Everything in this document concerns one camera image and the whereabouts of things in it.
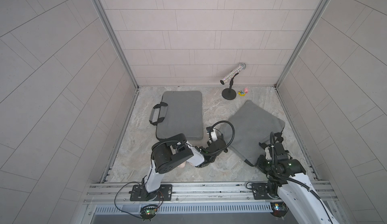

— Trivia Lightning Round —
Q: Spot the grey laptop bag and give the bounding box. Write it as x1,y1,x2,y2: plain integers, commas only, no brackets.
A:
220,100,285,167
149,91,204,140

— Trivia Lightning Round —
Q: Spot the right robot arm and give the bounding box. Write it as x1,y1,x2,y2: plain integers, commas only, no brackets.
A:
256,142,338,224

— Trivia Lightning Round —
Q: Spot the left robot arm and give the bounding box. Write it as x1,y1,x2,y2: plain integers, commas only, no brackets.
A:
141,133,234,201

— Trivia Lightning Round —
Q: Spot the right circuit board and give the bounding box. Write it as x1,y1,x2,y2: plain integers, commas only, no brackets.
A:
271,202,289,218

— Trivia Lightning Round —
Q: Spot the circuit board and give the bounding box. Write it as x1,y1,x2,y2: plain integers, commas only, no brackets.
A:
140,204,158,221
271,202,289,218

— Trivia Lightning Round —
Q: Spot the black microphone stand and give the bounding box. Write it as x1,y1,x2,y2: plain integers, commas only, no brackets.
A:
221,73,238,100

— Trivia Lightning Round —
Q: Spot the pink yellow toy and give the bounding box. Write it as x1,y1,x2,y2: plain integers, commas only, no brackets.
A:
238,88,249,96

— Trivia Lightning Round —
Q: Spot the glitter microphone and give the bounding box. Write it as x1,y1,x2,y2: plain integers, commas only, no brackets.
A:
220,62,246,85

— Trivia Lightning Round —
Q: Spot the left circuit board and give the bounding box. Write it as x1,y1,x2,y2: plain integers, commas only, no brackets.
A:
140,204,158,221

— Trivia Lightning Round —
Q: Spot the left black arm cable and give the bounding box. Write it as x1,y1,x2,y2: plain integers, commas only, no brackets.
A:
193,120,235,157

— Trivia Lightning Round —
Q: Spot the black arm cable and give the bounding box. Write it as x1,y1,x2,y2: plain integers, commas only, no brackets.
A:
193,120,235,157
267,131,333,224

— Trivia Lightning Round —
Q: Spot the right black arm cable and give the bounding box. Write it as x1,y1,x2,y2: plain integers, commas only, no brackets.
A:
267,131,333,224

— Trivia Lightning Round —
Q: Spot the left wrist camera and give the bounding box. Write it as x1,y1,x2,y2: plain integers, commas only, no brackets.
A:
206,126,218,143

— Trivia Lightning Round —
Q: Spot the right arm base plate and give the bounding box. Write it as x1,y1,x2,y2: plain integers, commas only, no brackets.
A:
251,183,276,200

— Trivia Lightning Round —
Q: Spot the aluminium mounting rail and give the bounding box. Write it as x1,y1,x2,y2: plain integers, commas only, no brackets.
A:
83,180,336,206

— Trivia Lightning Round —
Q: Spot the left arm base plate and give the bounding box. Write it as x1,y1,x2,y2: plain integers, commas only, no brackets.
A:
130,184,173,201

